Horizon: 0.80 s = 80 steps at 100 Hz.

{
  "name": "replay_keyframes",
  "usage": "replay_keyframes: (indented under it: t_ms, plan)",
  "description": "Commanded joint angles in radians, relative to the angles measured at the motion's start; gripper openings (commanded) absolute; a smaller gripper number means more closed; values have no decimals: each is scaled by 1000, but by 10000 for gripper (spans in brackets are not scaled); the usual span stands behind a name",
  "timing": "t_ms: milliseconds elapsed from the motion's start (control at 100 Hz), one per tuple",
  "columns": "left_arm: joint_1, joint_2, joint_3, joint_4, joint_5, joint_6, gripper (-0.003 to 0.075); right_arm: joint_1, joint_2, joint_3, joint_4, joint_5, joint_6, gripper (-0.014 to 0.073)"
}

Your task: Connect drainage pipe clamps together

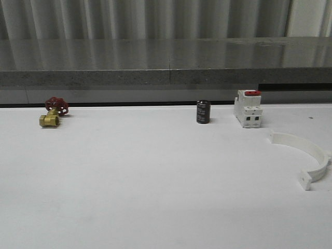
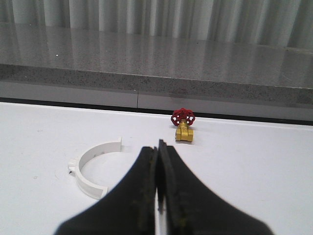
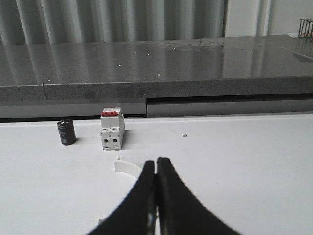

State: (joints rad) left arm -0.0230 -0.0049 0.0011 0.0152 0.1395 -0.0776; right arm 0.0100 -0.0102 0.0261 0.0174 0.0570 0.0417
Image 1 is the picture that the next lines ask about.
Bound white half pipe clamp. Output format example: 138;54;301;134
269;131;331;191

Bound black cylindrical capacitor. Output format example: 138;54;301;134
196;100;211;124

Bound grey stone counter ledge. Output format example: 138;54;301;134
1;37;331;91

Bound brass valve red handwheel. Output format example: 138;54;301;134
39;96;68;127

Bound white circuit breaker red switch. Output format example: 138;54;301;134
234;90;262;128

